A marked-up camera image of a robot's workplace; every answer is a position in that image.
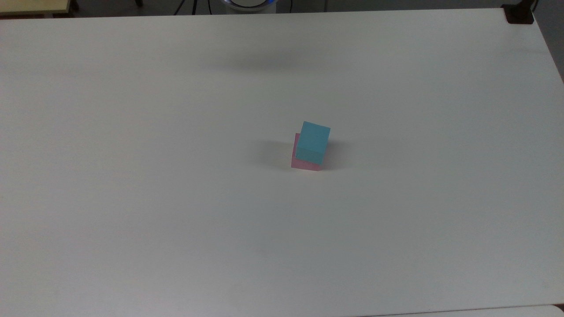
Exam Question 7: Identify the black cables behind table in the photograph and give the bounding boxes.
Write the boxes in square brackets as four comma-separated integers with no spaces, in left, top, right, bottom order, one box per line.
[173,0,213,16]

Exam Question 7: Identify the black table clamp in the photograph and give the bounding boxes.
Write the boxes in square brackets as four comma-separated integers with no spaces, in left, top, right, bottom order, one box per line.
[501,0,539,25]

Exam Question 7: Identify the yellow wooden table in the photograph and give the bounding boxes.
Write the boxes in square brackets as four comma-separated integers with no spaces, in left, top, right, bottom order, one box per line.
[0,0,72,18]

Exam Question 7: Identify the blue cube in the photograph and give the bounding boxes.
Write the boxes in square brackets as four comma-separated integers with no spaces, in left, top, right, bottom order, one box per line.
[295,121,331,166]

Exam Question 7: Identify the white robot base blue ring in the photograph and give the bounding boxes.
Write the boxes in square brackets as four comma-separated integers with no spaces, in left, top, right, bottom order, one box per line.
[222,0,277,12]

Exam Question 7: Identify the pink cube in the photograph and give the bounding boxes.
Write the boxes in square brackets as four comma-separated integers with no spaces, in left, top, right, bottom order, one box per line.
[291,133,323,171]

